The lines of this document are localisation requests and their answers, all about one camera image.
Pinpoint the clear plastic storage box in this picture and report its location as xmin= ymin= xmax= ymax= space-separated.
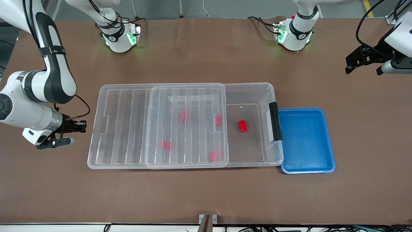
xmin=146 ymin=82 xmax=284 ymax=169

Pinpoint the clear ribbed plastic lid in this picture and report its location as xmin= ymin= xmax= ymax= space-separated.
xmin=88 ymin=83 xmax=229 ymax=169

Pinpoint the blue plastic tray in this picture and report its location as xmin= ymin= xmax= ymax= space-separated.
xmin=278 ymin=108 xmax=336 ymax=175

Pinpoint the black right camera mount bracket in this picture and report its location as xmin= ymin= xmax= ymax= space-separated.
xmin=36 ymin=132 xmax=71 ymax=150

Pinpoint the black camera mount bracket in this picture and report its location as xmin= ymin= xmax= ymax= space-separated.
xmin=36 ymin=132 xmax=71 ymax=150
xmin=388 ymin=48 xmax=412 ymax=65

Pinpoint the black left camera mount bracket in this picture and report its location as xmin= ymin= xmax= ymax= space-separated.
xmin=388 ymin=48 xmax=412 ymax=65

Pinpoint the black left base cable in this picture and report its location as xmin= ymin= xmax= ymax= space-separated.
xmin=247 ymin=16 xmax=278 ymax=34

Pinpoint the black base cable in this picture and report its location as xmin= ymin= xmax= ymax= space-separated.
xmin=122 ymin=17 xmax=147 ymax=27
xmin=247 ymin=16 xmax=278 ymax=34

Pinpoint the black box latch handle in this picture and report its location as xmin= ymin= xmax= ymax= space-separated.
xmin=269 ymin=102 xmax=283 ymax=141

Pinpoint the black right base cable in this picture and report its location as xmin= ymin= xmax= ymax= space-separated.
xmin=122 ymin=17 xmax=147 ymax=27

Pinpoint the grey metal camera bracket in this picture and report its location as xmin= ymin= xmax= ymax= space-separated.
xmin=199 ymin=214 xmax=218 ymax=232

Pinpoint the teal floor cable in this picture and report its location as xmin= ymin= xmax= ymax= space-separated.
xmin=351 ymin=225 xmax=392 ymax=232

